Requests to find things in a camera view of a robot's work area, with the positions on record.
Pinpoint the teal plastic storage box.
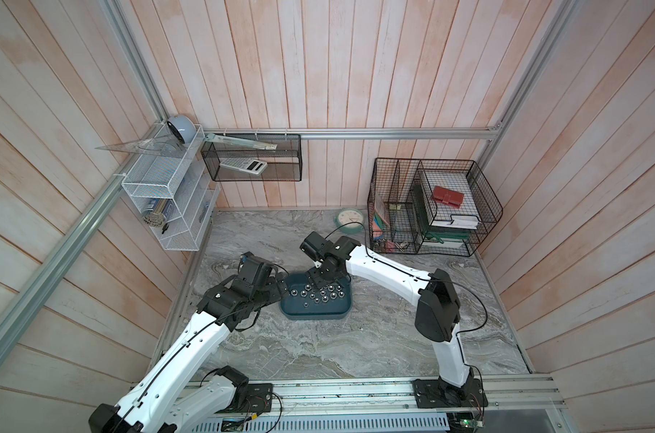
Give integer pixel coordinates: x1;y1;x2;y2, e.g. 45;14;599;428
280;272;352;320

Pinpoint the black wire desk organizer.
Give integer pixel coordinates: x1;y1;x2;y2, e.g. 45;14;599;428
367;157;504;257

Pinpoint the black wire wall basket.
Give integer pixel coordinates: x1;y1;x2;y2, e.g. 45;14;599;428
201;133;303;182

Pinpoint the white wire wall shelf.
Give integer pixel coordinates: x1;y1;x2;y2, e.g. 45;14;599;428
122;124;219;252

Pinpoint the blue round speaker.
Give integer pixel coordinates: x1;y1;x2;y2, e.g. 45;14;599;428
166;115;197;145

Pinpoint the green round clock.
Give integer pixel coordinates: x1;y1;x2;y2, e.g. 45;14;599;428
335;207;365;235

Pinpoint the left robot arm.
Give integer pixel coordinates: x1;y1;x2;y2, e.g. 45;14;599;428
88;253;289;432

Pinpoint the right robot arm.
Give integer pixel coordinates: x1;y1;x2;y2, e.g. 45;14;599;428
300;232;488;411

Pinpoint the red notebook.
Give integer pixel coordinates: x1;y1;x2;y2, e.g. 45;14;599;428
431;186;465;209

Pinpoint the clear triangle ruler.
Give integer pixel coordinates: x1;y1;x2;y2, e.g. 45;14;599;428
97;135;188;158

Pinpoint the white calculator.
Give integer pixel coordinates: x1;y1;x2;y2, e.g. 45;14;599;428
220;158;268;176

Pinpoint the stack of books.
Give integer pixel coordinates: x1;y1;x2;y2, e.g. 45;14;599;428
411;169;482;250

